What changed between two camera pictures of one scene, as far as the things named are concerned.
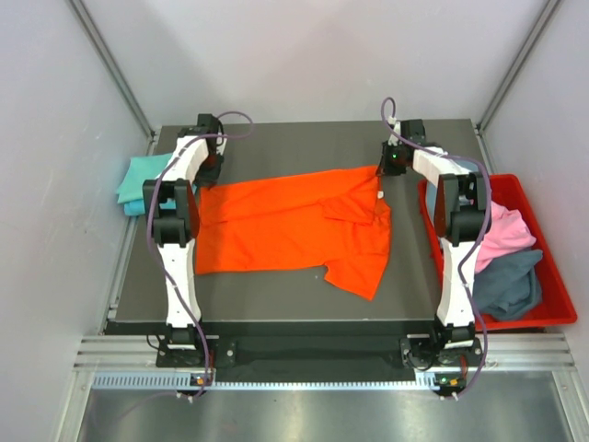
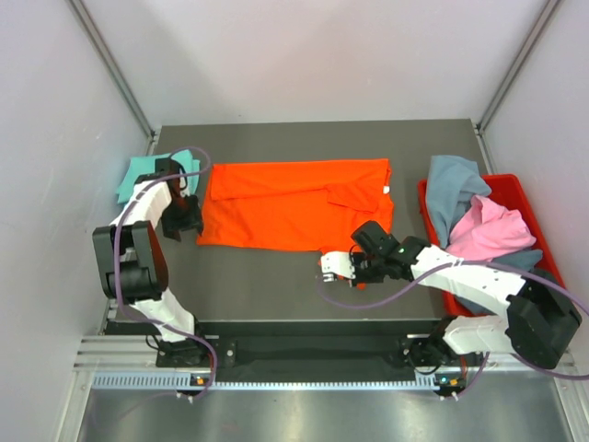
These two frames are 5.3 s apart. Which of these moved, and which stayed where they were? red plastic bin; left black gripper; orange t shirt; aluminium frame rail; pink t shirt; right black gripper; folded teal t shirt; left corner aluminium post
Moved: right black gripper; orange t shirt; left black gripper
Stayed: red plastic bin; pink t shirt; left corner aluminium post; folded teal t shirt; aluminium frame rail
